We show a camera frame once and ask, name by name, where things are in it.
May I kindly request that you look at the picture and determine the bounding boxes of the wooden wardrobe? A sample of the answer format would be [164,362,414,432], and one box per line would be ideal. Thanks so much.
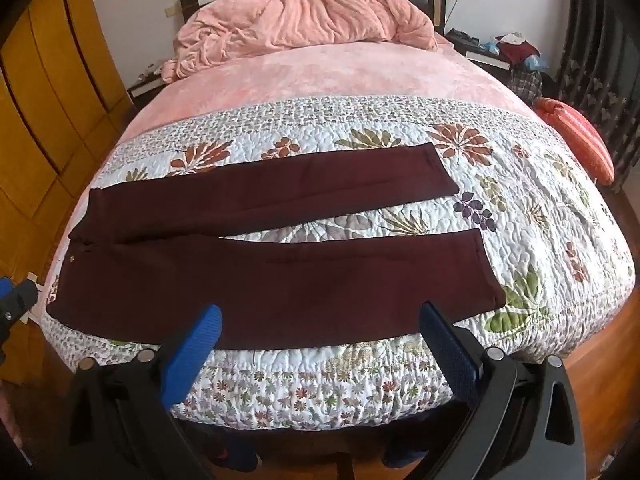
[0,0,133,281]

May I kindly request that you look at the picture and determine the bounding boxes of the maroon pants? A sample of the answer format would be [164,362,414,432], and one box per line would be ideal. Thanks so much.
[46,142,507,351]

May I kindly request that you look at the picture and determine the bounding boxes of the orange striped pillow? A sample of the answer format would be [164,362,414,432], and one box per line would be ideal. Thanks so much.
[532,97,615,187]

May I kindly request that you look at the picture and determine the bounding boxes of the dark nightstand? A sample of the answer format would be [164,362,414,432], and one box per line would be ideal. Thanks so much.
[445,27,516,71]
[126,62,166,108]

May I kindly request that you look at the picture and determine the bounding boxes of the plaid cloth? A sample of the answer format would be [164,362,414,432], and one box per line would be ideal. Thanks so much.
[510,66,546,103]

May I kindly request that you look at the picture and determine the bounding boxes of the floral quilted bedspread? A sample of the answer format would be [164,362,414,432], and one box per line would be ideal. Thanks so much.
[40,94,636,433]

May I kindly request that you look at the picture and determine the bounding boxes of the dark red cloth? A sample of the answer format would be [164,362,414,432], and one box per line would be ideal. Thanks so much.
[495,40,541,63]

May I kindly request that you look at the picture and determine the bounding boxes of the crumpled pink blanket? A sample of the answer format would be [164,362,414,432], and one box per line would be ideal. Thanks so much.
[160,0,440,83]

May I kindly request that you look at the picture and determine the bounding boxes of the blue slipper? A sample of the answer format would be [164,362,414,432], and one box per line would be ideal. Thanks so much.
[215,440,261,471]
[382,442,426,471]

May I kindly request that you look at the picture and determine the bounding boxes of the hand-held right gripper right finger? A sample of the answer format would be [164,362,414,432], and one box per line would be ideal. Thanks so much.
[415,301,596,480]

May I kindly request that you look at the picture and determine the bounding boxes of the dark patterned curtain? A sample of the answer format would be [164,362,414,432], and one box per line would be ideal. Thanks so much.
[555,0,640,191]

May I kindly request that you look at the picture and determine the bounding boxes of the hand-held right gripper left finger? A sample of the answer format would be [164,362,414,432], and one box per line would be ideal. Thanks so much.
[52,304,223,480]

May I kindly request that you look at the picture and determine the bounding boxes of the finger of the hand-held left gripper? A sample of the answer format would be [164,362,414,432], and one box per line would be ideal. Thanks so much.
[0,275,39,361]

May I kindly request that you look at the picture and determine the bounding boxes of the pink bed sheet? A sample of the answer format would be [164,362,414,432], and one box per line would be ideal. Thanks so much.
[117,35,538,146]

